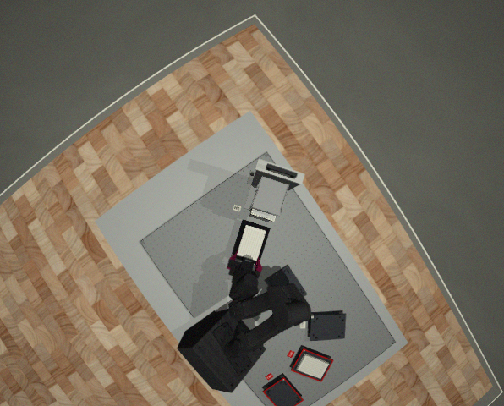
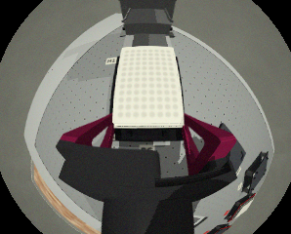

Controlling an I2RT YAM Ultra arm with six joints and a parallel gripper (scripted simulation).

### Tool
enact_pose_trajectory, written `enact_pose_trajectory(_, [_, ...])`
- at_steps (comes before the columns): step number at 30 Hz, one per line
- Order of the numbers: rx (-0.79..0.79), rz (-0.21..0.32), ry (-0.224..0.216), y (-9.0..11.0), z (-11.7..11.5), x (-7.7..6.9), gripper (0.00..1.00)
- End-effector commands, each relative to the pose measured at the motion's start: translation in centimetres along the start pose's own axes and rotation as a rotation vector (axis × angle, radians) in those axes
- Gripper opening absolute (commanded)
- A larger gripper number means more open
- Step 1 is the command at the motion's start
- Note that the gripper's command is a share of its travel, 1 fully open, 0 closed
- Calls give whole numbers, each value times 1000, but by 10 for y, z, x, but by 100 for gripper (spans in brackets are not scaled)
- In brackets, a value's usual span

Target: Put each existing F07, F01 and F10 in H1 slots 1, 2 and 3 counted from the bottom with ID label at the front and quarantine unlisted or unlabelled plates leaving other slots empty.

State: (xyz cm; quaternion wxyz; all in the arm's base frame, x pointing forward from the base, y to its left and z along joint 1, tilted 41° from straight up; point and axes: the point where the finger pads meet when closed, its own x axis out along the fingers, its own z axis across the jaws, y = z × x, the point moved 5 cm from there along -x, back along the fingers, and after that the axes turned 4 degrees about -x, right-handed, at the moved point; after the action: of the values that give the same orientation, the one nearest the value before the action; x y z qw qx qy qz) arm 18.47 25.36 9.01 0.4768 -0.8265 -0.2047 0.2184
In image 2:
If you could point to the grey tower with black slots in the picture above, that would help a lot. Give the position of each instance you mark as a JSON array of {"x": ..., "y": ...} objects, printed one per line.
[{"x": 158, "y": 13}]

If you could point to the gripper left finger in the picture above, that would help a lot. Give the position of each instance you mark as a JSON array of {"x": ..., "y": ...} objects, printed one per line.
[{"x": 85, "y": 134}]

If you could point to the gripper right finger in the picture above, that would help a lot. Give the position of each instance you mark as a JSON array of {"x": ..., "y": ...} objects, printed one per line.
[{"x": 217, "y": 143}]

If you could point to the white well plate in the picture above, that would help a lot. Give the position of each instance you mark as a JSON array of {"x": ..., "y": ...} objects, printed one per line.
[
  {"x": 243, "y": 208},
  {"x": 147, "y": 90}
]

